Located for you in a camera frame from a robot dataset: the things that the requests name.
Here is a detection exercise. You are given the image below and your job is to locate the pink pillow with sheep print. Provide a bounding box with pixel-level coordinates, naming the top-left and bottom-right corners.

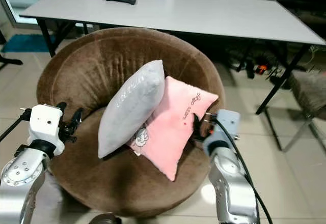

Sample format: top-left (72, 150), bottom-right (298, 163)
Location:
top-left (129, 75), bottom-right (219, 182)

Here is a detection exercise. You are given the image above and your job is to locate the grey pillow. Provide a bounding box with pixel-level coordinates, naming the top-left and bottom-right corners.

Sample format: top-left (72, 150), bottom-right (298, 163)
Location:
top-left (97, 60), bottom-right (166, 159)

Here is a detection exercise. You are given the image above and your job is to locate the brown round plush sofa chair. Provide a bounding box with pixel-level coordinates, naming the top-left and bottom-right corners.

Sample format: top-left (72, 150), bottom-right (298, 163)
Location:
top-left (37, 27), bottom-right (227, 218)

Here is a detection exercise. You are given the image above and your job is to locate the blue floor mat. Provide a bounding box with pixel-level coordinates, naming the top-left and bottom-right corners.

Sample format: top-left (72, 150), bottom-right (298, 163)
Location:
top-left (2, 33), bottom-right (49, 53)

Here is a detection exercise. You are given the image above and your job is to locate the orange and black plug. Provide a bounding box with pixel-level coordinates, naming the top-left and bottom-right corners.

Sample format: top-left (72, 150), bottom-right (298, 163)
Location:
top-left (255, 64), bottom-right (268, 76)

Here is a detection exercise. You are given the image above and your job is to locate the black stand leg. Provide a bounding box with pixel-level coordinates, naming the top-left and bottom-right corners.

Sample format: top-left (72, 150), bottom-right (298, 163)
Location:
top-left (0, 42), bottom-right (24, 66)

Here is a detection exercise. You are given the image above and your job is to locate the dark robot foot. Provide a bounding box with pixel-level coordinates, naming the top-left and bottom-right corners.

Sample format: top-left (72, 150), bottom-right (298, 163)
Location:
top-left (89, 212), bottom-right (123, 224)

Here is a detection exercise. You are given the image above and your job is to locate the grey folding chair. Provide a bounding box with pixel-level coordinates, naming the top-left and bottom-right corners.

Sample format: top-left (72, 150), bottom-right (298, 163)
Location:
top-left (265, 69), bottom-right (326, 152)

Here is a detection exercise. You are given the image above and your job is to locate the white table with black legs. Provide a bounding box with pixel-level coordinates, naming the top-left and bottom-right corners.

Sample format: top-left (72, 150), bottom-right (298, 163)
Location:
top-left (19, 0), bottom-right (326, 116)

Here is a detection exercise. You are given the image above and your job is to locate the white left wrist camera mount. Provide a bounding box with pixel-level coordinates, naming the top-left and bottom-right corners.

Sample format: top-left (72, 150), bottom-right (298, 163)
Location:
top-left (29, 104), bottom-right (65, 154)

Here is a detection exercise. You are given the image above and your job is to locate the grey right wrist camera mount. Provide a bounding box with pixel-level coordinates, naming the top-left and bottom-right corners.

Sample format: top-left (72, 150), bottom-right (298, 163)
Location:
top-left (204, 109), bottom-right (241, 154)

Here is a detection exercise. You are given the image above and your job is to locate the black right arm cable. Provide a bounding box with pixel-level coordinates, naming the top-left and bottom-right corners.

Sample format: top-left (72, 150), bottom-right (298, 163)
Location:
top-left (213, 117), bottom-right (274, 224)

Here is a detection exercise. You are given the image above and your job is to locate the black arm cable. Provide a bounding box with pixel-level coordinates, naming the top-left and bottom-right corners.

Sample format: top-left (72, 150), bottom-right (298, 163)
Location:
top-left (213, 117), bottom-right (274, 224)
top-left (0, 108), bottom-right (32, 141)

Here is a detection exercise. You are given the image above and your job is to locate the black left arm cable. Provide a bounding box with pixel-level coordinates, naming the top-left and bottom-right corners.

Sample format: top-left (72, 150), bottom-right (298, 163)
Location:
top-left (0, 108), bottom-right (32, 141)

